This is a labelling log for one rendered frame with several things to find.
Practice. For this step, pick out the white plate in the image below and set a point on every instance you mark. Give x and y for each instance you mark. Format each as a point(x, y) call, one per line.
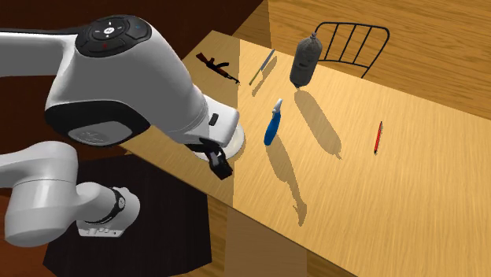
point(237, 142)

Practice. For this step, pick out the black robot stand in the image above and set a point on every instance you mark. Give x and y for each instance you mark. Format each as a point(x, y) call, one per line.
point(168, 214)

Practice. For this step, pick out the wooden table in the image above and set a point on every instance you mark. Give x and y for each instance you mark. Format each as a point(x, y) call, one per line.
point(383, 199)

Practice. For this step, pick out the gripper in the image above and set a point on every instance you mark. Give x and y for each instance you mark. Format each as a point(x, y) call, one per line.
point(218, 165)

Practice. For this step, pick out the black and brown toy rifle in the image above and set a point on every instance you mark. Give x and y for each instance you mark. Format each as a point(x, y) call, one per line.
point(214, 65)

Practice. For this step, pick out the red pen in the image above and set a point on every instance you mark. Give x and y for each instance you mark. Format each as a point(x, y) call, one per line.
point(378, 139)

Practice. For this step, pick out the black metal chair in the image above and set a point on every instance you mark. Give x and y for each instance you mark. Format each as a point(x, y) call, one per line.
point(364, 65)

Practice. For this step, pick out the grey bottle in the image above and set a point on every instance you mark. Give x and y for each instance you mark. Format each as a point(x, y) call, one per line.
point(305, 63)

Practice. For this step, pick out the blue spray bottle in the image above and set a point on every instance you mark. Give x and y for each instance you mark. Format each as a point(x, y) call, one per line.
point(272, 130)

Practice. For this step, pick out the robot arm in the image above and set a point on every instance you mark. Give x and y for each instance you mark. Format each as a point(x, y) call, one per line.
point(115, 76)

